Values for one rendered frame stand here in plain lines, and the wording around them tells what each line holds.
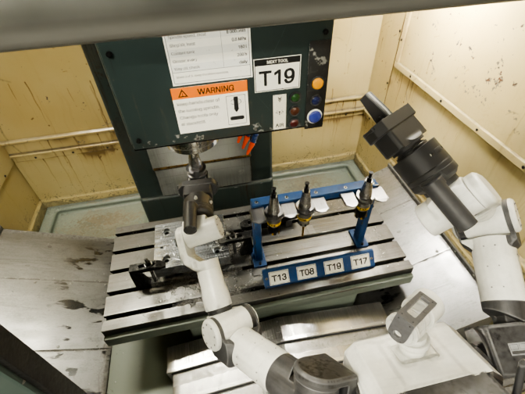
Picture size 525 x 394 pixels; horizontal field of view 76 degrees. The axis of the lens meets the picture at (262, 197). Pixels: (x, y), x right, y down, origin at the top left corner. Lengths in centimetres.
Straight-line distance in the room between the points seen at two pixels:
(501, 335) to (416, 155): 42
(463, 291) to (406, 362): 86
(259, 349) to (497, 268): 55
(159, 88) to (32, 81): 129
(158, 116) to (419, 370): 72
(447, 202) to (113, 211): 194
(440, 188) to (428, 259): 105
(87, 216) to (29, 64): 89
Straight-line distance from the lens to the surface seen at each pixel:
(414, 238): 171
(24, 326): 173
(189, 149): 95
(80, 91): 192
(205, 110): 74
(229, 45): 69
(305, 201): 112
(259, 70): 72
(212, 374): 140
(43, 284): 183
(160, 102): 73
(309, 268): 133
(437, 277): 162
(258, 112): 76
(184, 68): 70
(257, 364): 80
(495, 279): 91
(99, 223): 221
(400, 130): 66
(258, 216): 113
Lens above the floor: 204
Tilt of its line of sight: 44 degrees down
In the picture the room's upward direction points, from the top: 2 degrees counter-clockwise
